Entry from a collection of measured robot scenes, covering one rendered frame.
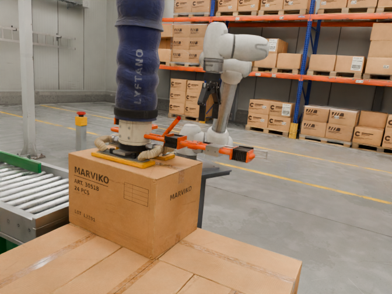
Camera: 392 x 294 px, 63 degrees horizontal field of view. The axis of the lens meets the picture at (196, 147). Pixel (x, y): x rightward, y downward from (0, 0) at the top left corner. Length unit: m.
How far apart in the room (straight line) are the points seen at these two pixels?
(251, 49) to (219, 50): 0.14
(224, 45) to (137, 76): 0.45
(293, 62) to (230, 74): 6.70
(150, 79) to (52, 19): 11.14
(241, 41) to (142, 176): 0.73
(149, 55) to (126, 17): 0.19
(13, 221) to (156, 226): 0.87
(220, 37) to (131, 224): 0.95
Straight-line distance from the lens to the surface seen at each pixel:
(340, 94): 9.71
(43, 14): 12.49
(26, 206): 2.23
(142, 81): 1.59
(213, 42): 1.43
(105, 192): 1.66
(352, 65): 8.39
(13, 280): 1.56
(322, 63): 8.49
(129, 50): 1.60
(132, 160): 1.60
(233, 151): 1.42
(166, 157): 1.70
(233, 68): 1.98
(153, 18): 1.62
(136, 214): 1.56
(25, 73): 5.15
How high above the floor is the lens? 1.40
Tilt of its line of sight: 13 degrees down
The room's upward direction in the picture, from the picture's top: 5 degrees clockwise
